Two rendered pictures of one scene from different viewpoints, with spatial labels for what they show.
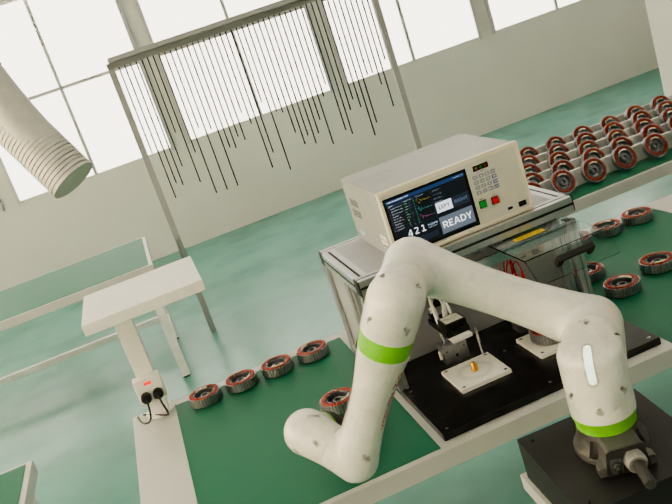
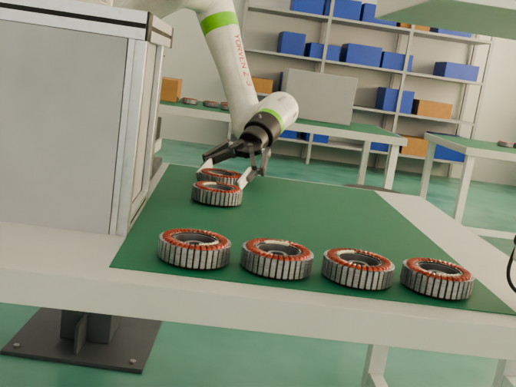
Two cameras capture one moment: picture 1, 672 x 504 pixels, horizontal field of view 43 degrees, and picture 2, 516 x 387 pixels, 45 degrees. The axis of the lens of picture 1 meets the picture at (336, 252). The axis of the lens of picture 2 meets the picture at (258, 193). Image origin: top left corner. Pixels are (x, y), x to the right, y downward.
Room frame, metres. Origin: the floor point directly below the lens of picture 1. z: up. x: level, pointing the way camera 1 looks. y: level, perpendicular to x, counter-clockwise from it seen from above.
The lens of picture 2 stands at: (3.60, 0.37, 1.05)
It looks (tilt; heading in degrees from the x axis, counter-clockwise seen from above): 11 degrees down; 186
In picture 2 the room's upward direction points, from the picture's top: 8 degrees clockwise
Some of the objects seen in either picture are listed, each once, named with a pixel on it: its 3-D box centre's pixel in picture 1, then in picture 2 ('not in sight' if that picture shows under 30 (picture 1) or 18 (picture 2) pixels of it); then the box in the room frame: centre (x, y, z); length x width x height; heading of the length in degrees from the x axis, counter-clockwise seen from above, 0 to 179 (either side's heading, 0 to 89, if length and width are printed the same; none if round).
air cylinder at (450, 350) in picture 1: (453, 349); not in sight; (2.28, -0.23, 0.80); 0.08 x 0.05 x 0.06; 101
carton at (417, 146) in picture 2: not in sight; (412, 145); (-4.55, 1.35, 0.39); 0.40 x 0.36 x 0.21; 10
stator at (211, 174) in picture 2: not in sight; (220, 179); (2.08, 0.10, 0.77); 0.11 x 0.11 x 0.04
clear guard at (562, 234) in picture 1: (546, 247); not in sight; (2.20, -0.56, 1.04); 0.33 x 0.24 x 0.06; 11
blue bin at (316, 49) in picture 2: not in sight; (322, 52); (-4.29, 0.02, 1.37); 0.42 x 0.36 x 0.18; 13
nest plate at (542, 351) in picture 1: (551, 338); not in sight; (2.18, -0.50, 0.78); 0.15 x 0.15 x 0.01; 11
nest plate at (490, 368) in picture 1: (475, 372); not in sight; (2.14, -0.26, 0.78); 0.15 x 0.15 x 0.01; 11
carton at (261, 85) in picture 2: not in sight; (256, 84); (-4.16, -0.70, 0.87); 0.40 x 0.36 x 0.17; 11
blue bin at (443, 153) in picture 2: not in sight; (445, 146); (-4.62, 1.77, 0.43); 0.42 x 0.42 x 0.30; 11
